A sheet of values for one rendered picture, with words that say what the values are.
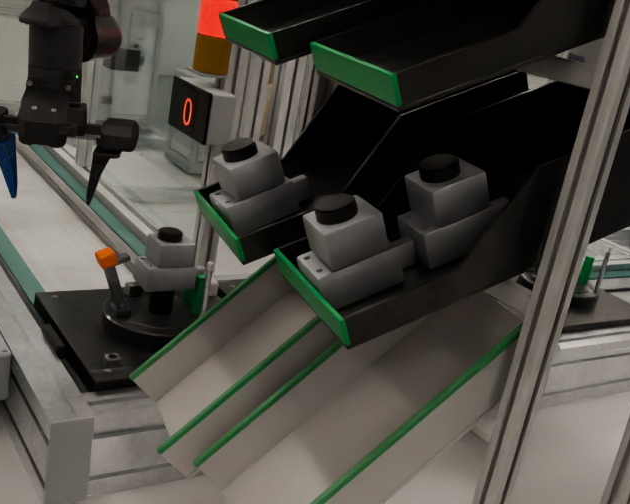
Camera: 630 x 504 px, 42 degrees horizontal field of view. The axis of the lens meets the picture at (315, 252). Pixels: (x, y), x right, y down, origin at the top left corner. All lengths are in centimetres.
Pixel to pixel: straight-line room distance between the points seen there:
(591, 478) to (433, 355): 53
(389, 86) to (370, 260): 14
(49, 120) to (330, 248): 43
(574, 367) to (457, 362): 67
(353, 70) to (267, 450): 34
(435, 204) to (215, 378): 32
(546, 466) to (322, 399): 51
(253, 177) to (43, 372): 38
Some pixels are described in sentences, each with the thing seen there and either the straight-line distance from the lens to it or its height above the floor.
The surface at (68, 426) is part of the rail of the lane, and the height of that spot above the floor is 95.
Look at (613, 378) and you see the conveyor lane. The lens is 144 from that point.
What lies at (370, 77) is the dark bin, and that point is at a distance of 53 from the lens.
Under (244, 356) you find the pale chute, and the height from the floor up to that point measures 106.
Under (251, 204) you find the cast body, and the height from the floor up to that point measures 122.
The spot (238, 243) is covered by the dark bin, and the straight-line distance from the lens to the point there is 66.
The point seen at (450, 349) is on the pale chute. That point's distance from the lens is 69.
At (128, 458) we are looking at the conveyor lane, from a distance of 93.
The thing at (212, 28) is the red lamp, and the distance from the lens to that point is 116.
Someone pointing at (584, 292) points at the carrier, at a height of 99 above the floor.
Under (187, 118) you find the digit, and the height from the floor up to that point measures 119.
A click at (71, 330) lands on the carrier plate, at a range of 103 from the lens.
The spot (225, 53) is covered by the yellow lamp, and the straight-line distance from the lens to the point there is 117.
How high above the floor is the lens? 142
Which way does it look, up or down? 18 degrees down
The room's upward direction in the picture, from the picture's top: 11 degrees clockwise
